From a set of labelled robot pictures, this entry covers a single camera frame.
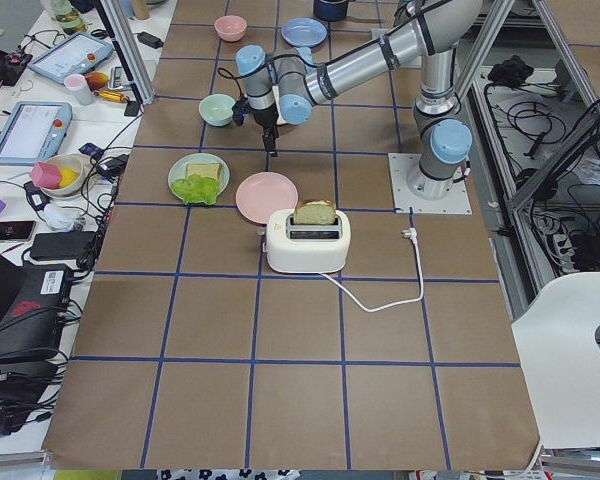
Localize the bread slice on plate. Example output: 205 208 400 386
186 163 222 185

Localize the green lettuce leaf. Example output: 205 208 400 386
170 174 220 205

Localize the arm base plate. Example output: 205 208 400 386
388 153 472 215

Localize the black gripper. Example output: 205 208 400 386
252 104 278 156

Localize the teach pendant far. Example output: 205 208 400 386
28 32 114 84

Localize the pink plate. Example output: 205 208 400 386
235 172 298 224

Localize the smartphone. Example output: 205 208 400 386
0 220 37 242

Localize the green plate with food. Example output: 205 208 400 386
168 153 230 198

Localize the white chair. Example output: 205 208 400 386
512 272 600 449

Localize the blue plate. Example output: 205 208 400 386
281 18 327 48

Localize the teach pendant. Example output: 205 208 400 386
0 101 72 166
28 32 114 84

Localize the teach pendant near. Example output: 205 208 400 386
0 101 72 166

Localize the cream white toaster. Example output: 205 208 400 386
265 209 351 274

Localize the mint green bowl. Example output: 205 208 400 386
198 93 236 127

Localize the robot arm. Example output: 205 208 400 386
233 0 482 199

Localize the dark blue saucepan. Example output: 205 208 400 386
313 0 349 22

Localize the beige bowl with toys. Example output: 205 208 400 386
29 153 90 199

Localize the pink bowl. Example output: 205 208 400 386
214 15 248 42

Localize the bread slice in toaster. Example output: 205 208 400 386
293 199 336 225

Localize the white toaster power cable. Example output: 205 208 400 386
317 227 426 314

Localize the pink cup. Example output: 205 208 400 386
63 74 94 106

